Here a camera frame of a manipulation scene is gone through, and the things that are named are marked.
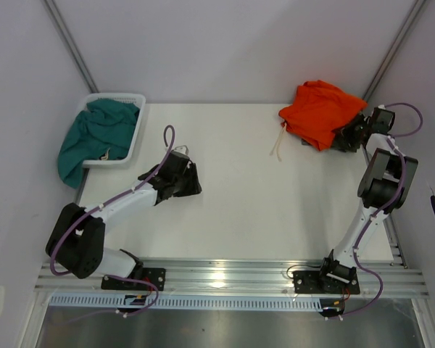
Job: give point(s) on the olive green folded shorts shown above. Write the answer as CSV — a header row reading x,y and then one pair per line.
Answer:
x,y
319,145

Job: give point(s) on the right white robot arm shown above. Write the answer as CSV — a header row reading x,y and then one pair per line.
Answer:
x,y
344,260

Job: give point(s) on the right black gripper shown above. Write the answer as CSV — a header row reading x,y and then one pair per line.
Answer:
x,y
344,133

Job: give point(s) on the aluminium mounting rail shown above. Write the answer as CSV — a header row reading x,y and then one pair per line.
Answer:
x,y
245,278

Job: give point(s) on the right corner aluminium post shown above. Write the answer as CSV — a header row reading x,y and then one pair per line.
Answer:
x,y
405,29

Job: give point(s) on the teal shorts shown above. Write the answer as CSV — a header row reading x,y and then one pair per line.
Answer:
x,y
79,144

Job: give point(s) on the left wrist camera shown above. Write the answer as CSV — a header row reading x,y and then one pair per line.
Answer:
x,y
182,149

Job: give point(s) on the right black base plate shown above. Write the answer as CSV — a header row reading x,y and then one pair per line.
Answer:
x,y
311,282

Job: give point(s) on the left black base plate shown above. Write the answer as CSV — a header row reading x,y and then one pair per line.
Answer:
x,y
155,276

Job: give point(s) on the corner aluminium post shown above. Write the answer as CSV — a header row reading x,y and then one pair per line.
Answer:
x,y
71,46
405,29

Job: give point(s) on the white slotted cable duct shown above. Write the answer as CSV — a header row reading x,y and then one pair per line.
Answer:
x,y
186,302

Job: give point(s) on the orange shorts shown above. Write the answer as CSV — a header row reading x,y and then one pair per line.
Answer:
x,y
317,110

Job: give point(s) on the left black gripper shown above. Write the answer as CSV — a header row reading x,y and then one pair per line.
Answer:
x,y
193,187

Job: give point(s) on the white plastic basket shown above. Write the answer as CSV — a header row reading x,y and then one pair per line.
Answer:
x,y
118,117

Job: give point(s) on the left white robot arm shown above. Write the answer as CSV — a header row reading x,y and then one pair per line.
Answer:
x,y
77,242

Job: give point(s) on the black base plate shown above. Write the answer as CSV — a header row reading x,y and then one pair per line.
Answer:
x,y
311,282
155,276

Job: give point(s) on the left corner aluminium post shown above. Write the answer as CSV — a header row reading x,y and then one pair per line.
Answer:
x,y
71,46

